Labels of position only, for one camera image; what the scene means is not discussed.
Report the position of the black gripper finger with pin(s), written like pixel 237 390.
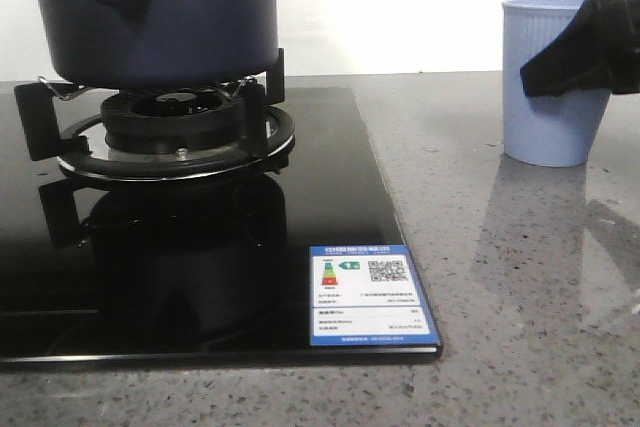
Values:
pixel 599 49

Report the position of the light blue ribbed cup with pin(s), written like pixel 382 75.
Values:
pixel 546 131

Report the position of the black right burner pot support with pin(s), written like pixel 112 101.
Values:
pixel 163 135

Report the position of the dark blue cooking pot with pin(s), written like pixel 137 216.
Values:
pixel 159 43

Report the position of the blue energy label sticker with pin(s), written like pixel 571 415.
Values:
pixel 367 295

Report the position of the black glass gas stove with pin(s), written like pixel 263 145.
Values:
pixel 214 273

